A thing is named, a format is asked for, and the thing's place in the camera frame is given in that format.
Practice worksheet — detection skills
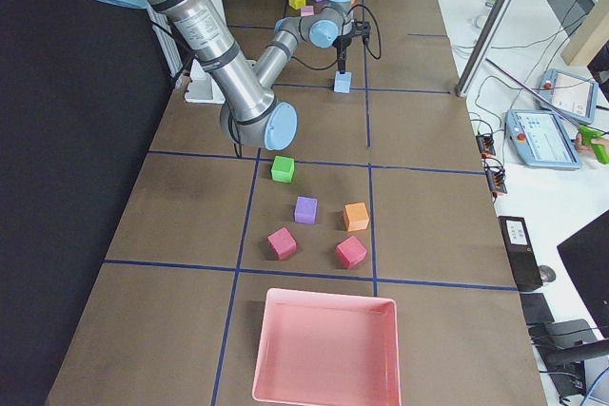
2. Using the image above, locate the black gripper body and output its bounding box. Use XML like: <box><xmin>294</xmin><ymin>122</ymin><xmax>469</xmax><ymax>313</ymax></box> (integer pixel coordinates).
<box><xmin>332</xmin><ymin>20</ymin><xmax>371</xmax><ymax>48</ymax></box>

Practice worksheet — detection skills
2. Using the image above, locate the light blue block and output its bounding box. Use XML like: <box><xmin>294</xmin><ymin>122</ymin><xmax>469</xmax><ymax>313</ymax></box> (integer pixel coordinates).
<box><xmin>333</xmin><ymin>71</ymin><xmax>352</xmax><ymax>94</ymax></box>

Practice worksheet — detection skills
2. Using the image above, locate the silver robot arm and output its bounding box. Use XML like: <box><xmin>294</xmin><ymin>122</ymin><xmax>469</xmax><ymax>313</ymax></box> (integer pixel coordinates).
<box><xmin>97</xmin><ymin>0</ymin><xmax>370</xmax><ymax>150</ymax></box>

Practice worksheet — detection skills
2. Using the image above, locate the pink foam block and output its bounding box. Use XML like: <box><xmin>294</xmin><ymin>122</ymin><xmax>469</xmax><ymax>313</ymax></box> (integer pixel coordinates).
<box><xmin>300</xmin><ymin>5</ymin><xmax>315</xmax><ymax>17</ymax></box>

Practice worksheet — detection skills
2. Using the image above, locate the green foam block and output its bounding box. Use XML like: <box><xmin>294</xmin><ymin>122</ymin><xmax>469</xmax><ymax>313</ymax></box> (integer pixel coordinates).
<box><xmin>271</xmin><ymin>155</ymin><xmax>295</xmax><ymax>184</ymax></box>

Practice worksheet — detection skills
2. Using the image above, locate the right purple foam block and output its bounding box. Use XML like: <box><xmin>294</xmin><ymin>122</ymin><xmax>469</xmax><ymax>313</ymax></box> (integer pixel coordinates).
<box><xmin>294</xmin><ymin>196</ymin><xmax>318</xmax><ymax>224</ymax></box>

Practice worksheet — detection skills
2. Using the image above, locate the right orange foam block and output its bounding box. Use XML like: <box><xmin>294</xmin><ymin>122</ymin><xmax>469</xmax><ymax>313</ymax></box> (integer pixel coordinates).
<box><xmin>344</xmin><ymin>203</ymin><xmax>370</xmax><ymax>232</ymax></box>

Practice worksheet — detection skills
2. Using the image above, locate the upper orange connector block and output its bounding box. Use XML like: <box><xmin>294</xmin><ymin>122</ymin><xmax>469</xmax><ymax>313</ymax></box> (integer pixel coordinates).
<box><xmin>476</xmin><ymin>133</ymin><xmax>496</xmax><ymax>159</ymax></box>

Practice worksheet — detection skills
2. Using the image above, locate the orange connector block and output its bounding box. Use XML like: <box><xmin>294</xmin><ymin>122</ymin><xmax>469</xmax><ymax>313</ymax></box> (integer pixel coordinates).
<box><xmin>476</xmin><ymin>133</ymin><xmax>496</xmax><ymax>159</ymax></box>
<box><xmin>484</xmin><ymin>166</ymin><xmax>507</xmax><ymax>197</ymax></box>

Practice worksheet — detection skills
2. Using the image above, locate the lower orange connector block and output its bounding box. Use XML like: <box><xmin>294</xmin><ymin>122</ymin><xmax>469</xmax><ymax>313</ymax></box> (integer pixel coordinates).
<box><xmin>484</xmin><ymin>166</ymin><xmax>507</xmax><ymax>197</ymax></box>

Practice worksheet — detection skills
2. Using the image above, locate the dark red foam block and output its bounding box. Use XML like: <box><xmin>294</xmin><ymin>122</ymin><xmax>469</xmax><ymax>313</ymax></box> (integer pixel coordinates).
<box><xmin>266</xmin><ymin>227</ymin><xmax>298</xmax><ymax>261</ymax></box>

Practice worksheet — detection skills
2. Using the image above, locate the near teach pendant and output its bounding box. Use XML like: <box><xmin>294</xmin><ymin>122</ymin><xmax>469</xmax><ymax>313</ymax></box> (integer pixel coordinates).
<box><xmin>505</xmin><ymin>109</ymin><xmax>581</xmax><ymax>170</ymax></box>

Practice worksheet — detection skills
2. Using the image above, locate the teach pendant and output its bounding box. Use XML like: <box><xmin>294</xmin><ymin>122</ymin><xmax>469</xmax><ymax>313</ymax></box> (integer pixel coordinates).
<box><xmin>505</xmin><ymin>109</ymin><xmax>581</xmax><ymax>170</ymax></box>
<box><xmin>539</xmin><ymin>68</ymin><xmax>599</xmax><ymax>125</ymax></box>

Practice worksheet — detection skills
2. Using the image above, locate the far teach pendant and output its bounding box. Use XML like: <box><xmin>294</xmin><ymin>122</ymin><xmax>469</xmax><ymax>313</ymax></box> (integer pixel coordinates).
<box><xmin>539</xmin><ymin>68</ymin><xmax>599</xmax><ymax>125</ymax></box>

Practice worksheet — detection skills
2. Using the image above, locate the black box device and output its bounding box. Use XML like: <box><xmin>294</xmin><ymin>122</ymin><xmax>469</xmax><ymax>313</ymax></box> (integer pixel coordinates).
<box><xmin>498</xmin><ymin>216</ymin><xmax>542</xmax><ymax>292</ymax></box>

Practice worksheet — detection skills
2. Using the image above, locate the pink plastic tray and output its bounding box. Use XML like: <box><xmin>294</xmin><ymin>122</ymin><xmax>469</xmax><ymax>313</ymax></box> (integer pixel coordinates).
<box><xmin>252</xmin><ymin>288</ymin><xmax>402</xmax><ymax>405</ymax></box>

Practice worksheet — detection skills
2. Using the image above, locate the black monitor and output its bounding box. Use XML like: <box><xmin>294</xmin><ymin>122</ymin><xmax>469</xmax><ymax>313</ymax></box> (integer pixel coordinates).
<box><xmin>558</xmin><ymin>216</ymin><xmax>609</xmax><ymax>337</ymax></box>

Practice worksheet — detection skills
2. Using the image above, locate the aluminium frame post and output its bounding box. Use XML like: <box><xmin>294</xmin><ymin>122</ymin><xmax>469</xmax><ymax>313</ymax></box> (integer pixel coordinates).
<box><xmin>455</xmin><ymin>0</ymin><xmax>513</xmax><ymax>98</ymax></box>

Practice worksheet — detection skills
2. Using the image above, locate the white pedestal column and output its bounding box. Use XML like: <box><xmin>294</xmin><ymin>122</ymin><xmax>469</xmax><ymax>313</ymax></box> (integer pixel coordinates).
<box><xmin>183</xmin><ymin>0</ymin><xmax>257</xmax><ymax>106</ymax></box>

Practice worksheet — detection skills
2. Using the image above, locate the green handled grabber tool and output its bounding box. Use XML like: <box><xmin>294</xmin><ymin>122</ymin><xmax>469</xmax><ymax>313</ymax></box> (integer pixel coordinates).
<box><xmin>493</xmin><ymin>65</ymin><xmax>608</xmax><ymax>164</ymax></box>

